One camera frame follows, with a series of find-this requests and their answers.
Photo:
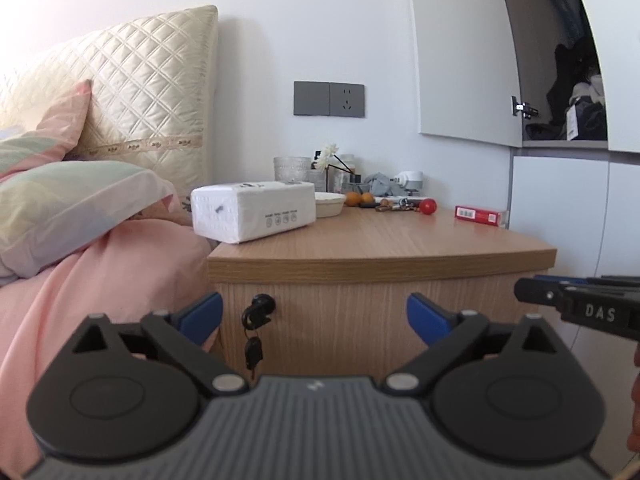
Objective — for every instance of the grey wall outlet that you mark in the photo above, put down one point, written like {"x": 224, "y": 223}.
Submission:
{"x": 346, "y": 100}

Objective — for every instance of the wooden nightstand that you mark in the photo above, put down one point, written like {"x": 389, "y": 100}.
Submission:
{"x": 380, "y": 245}

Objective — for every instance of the white tissue pack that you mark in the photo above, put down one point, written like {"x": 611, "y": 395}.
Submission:
{"x": 250, "y": 212}

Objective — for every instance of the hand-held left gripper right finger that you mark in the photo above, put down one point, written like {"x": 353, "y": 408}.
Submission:
{"x": 425, "y": 317}

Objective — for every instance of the person's right hand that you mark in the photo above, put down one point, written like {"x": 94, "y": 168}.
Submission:
{"x": 636, "y": 400}

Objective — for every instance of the clear jar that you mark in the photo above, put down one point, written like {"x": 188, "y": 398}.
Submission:
{"x": 348, "y": 161}

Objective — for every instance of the ribbed glass cup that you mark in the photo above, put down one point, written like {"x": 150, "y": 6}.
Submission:
{"x": 291, "y": 169}

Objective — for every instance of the white bowl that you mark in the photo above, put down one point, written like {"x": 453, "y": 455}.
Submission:
{"x": 329, "y": 204}

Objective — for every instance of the pastel striped pillow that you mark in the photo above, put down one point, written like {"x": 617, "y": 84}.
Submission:
{"x": 75, "y": 205}

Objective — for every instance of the black keys in lock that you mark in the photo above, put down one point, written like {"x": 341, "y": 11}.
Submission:
{"x": 257, "y": 310}

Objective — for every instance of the white flower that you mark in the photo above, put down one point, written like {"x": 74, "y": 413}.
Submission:
{"x": 329, "y": 152}

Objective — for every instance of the white wardrobe door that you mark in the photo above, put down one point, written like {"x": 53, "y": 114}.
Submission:
{"x": 460, "y": 50}
{"x": 620, "y": 60}

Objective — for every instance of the cream quilted cushion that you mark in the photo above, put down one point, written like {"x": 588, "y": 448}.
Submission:
{"x": 150, "y": 85}

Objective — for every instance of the metal door hinge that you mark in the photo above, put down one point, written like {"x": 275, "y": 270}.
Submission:
{"x": 522, "y": 107}

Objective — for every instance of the small clear glass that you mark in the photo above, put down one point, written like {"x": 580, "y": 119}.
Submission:
{"x": 317, "y": 181}

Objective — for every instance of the bunch of keys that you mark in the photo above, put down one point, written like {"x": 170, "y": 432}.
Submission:
{"x": 397, "y": 204}

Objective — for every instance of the small orange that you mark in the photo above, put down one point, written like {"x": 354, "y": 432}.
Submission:
{"x": 367, "y": 198}
{"x": 352, "y": 199}

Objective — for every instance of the grey cloth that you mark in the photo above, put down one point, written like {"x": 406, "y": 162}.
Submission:
{"x": 380, "y": 184}

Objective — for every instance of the pink blanket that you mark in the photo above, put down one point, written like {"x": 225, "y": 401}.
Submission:
{"x": 115, "y": 280}

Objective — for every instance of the wooden drawer with lock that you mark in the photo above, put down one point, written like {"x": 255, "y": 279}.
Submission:
{"x": 340, "y": 320}

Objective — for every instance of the red box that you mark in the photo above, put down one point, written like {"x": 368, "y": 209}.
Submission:
{"x": 477, "y": 215}

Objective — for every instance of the black clothing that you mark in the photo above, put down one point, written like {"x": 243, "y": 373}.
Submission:
{"x": 567, "y": 90}

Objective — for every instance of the pink pillow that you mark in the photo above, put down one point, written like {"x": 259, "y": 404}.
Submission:
{"x": 50, "y": 130}

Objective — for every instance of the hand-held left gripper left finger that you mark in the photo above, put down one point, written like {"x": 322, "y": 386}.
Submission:
{"x": 202, "y": 317}

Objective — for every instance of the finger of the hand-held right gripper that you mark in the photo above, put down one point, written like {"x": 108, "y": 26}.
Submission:
{"x": 537, "y": 291}

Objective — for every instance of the red ball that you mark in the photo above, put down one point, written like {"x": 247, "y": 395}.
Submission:
{"x": 428, "y": 206}

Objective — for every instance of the reed diffuser bottle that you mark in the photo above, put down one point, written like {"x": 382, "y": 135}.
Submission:
{"x": 354, "y": 182}

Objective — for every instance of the white plug adapter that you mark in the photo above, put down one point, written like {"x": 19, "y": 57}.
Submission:
{"x": 411, "y": 181}

